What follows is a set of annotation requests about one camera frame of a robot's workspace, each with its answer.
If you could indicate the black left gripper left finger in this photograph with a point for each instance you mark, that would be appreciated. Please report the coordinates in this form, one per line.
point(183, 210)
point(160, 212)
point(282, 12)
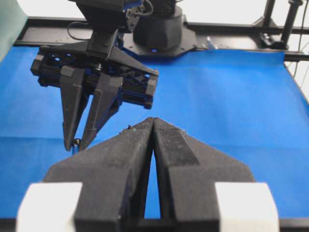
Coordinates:
point(93, 189)

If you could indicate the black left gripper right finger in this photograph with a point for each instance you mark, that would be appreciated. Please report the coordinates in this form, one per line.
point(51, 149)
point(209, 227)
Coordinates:
point(205, 190)

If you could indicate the green cloth curtain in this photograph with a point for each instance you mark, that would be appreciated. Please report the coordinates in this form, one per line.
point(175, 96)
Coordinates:
point(12, 21)

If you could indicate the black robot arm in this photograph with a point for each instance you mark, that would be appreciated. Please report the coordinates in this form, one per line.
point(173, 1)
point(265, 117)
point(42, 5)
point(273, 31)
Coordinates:
point(152, 176)

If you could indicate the black aluminium frame rail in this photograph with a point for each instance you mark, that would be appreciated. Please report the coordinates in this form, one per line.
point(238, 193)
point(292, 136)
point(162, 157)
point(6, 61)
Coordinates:
point(39, 31)

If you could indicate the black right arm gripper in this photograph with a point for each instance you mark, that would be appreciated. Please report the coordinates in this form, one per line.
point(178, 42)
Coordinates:
point(99, 67)

